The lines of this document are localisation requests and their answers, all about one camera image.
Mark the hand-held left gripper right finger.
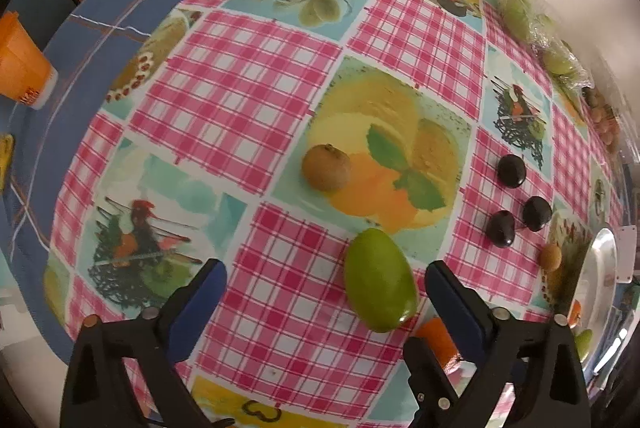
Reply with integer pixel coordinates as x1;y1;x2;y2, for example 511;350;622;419
424;259;594;428

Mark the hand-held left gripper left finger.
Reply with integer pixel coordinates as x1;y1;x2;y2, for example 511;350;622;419
59;258;229;428

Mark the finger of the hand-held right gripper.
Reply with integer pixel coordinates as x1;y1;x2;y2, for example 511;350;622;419
403;336;476;428

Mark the orange carrot piece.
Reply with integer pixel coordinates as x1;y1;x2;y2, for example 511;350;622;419
415;318;461;371

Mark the green mango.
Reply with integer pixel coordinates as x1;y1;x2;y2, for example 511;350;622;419
343;228;419;334

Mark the dark plum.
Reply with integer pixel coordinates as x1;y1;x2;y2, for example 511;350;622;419
522;196;553;233
486;210;516;249
497;154;527;189

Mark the round metal plate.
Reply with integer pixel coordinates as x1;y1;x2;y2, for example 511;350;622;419
570;228;621;361

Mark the small brown kiwi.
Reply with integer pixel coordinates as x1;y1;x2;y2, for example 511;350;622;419
540;243;564;271

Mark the small green fruit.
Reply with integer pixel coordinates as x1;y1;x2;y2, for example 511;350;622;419
574;329;594;363

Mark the pink checked printed tablecloth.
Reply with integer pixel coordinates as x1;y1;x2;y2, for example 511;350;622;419
42;0;631;428

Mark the yellow object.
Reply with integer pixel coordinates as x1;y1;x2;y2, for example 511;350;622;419
0;134;14;195

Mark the clear box of longans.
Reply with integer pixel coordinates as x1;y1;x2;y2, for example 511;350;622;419
581;86;622;151

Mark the bag of green apples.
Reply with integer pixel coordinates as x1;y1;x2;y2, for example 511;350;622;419
499;0;596;89

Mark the orange plastic cup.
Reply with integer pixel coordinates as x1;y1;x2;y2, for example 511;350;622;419
0;11;59;110

